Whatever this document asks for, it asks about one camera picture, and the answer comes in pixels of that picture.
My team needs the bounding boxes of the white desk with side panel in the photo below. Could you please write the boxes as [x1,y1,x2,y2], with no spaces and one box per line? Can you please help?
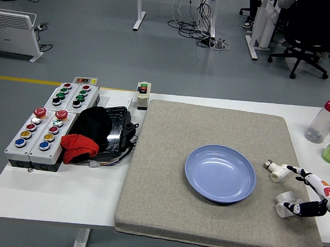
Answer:
[243,0,282,63]

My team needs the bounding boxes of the black heater power cord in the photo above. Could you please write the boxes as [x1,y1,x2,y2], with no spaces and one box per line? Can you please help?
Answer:
[33,22,55,53]

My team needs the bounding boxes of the small grey switch box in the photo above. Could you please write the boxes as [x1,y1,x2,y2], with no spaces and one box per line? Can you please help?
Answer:
[72,76,100,87]

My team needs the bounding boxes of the white paper sheet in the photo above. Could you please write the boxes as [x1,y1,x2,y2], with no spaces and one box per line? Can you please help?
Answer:
[98,96,134,111]

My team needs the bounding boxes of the clear squeeze bottle red cap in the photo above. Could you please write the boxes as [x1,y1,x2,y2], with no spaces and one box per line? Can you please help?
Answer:
[304,92,330,145]

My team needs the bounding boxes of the grey green-button control box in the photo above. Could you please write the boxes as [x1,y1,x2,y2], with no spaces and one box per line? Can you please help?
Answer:
[63,83,101,116]
[43,81,80,113]

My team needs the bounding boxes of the white tee pipe fitting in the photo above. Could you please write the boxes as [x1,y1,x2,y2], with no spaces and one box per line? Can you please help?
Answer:
[274,189,304,220]

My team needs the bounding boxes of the black office chair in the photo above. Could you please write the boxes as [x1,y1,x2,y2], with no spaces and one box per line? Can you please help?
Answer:
[265,0,330,82]

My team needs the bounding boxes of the white standing desk frame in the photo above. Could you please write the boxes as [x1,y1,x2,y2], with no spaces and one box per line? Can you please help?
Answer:
[132,0,220,39]

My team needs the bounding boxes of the seated person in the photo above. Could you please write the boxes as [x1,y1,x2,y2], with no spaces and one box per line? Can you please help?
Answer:
[242,0,265,31]

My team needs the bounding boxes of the wire bundle with white connector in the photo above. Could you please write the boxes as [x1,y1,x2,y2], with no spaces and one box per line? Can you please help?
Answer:
[88,141,138,172]

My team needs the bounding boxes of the white table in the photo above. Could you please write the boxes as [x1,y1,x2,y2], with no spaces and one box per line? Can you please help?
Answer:
[0,83,330,247]

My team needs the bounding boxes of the white panel heater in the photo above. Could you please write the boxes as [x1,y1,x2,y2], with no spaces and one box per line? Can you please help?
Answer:
[0,8,46,64]

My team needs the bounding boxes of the grey emergency stop button box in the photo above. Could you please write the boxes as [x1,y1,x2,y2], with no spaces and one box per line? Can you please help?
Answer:
[27,107,78,174]
[3,105,56,170]

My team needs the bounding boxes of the white pipe fitting metal end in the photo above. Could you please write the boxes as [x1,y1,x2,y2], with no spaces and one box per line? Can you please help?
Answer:
[263,159,291,184]

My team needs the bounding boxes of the blue plastic plate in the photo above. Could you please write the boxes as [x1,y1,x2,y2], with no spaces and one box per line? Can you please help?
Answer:
[182,142,259,206]

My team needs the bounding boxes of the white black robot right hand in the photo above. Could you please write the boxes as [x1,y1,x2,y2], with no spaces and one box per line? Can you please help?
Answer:
[282,164,330,221]

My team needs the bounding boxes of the red cloth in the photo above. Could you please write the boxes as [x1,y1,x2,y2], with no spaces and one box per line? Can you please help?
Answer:
[59,133,101,167]

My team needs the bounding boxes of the black cloth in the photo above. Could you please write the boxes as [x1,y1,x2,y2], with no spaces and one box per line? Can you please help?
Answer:
[67,104,114,148]

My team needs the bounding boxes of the cream start-stop switch box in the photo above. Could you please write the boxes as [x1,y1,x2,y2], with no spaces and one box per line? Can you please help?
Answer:
[135,81,152,111]

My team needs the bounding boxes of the black glossy foot pedal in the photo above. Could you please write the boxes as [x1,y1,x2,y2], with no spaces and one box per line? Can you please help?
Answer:
[95,104,141,159]

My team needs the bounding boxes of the black floor cable tangle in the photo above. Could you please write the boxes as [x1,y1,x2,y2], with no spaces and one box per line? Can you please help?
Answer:
[166,0,221,49]

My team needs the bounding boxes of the grey-brown fabric mat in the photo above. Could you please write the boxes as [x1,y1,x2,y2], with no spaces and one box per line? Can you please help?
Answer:
[111,97,330,247]

